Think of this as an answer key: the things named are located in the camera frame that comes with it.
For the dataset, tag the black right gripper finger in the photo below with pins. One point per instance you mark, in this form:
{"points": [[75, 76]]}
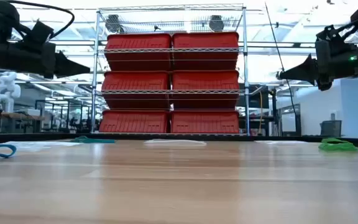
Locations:
{"points": [[303, 71]]}

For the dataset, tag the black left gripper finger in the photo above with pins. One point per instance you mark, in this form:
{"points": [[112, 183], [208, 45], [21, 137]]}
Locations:
{"points": [[70, 67]]}

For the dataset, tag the teal rubber band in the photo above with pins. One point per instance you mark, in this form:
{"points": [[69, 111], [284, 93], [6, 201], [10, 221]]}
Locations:
{"points": [[95, 140]]}

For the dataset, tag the green rubber band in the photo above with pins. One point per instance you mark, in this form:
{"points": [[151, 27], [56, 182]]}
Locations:
{"points": [[337, 146]]}

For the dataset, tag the blue rubber band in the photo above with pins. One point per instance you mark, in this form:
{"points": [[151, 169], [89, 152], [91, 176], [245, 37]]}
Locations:
{"points": [[14, 151]]}

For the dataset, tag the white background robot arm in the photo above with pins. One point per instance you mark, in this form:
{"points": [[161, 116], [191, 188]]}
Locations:
{"points": [[6, 90]]}

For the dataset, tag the black monitor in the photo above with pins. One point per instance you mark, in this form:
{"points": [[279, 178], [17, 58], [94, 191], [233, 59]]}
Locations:
{"points": [[253, 96]]}

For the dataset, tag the grey round fixture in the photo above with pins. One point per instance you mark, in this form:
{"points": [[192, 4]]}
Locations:
{"points": [[216, 23], [113, 23]]}

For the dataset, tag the grey office chair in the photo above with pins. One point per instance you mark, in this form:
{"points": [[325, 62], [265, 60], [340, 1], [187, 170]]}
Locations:
{"points": [[330, 128]]}

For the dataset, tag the wooden workbench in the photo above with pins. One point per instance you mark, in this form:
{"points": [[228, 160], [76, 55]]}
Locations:
{"points": [[11, 115]]}

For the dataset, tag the red plastic storage bin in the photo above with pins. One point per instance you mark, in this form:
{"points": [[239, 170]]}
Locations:
{"points": [[135, 81], [135, 42], [135, 121], [204, 81], [204, 40], [204, 121]]}

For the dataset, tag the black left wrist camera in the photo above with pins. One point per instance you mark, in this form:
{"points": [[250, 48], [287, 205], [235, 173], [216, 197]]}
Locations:
{"points": [[39, 32]]}

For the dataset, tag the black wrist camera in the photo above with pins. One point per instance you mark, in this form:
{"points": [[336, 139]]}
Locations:
{"points": [[331, 37], [39, 32]]}

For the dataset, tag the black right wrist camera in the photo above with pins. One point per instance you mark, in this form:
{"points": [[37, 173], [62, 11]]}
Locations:
{"points": [[331, 37]]}

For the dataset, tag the black aluminium table frame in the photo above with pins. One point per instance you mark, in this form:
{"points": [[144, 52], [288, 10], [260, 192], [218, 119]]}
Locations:
{"points": [[36, 137]]}

